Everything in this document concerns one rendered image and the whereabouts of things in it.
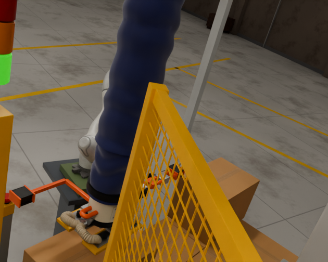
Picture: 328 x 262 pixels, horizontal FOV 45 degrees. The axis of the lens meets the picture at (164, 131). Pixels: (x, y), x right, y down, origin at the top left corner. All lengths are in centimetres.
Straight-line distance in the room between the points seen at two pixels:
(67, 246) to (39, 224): 158
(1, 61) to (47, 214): 319
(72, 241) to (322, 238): 154
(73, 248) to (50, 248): 11
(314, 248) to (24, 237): 295
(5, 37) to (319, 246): 73
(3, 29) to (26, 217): 319
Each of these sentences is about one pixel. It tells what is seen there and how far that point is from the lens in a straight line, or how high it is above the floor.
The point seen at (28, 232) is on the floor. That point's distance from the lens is 366.
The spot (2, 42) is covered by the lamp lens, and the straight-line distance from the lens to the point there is 70.
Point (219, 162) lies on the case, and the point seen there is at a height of 94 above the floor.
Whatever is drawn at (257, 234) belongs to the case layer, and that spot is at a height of 54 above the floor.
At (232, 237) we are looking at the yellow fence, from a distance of 59.
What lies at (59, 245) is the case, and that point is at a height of 95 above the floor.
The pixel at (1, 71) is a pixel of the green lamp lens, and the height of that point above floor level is 219.
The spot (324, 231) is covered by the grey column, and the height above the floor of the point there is 201.
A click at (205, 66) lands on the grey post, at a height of 112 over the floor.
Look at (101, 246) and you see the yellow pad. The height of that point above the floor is 113.
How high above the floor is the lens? 244
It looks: 24 degrees down
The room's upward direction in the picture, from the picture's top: 16 degrees clockwise
